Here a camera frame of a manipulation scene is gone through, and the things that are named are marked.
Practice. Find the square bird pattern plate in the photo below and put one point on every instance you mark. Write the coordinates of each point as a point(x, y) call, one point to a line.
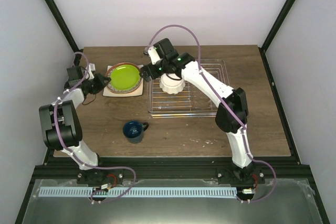
point(137, 92)

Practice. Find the light blue slotted cable duct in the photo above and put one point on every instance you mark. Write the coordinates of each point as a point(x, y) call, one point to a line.
point(141, 192)

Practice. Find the black frame post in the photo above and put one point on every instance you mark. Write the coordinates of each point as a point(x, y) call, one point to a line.
point(62, 24)
point(288, 4)

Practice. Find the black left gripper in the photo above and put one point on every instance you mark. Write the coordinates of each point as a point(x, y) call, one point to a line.
point(101, 83)

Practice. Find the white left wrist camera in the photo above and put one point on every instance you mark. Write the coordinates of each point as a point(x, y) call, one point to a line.
point(91, 70)

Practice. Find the right black frame post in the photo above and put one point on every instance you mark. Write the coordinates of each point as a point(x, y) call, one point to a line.
point(288, 4)

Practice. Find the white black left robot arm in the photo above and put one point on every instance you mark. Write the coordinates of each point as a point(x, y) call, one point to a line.
point(60, 125)

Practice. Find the wire dish rack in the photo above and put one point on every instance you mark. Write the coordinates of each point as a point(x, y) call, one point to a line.
point(190, 101)

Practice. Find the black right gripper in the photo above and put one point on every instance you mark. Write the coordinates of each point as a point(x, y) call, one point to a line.
point(145, 70)

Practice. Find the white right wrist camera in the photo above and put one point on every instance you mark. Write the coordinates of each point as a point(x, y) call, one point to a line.
point(153, 54)

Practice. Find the floral orange rimmed plate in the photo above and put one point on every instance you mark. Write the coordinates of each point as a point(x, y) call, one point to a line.
point(108, 86)

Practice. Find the green plate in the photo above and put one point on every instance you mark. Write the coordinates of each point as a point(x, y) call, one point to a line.
point(124, 77)

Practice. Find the left black frame post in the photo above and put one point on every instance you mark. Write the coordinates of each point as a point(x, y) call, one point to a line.
point(62, 24)

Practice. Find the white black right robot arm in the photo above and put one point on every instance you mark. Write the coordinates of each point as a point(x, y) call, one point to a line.
point(174, 70)

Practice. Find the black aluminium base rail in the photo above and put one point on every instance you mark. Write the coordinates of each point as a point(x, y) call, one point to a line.
point(219, 169)

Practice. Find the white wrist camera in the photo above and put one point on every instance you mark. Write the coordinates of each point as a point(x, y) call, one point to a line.
point(153, 54)
point(91, 70)

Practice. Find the dark blue mug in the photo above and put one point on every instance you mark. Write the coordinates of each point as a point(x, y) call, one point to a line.
point(134, 130)

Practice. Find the white scalloped bowl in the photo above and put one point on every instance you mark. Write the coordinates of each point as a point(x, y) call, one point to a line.
point(171, 83)

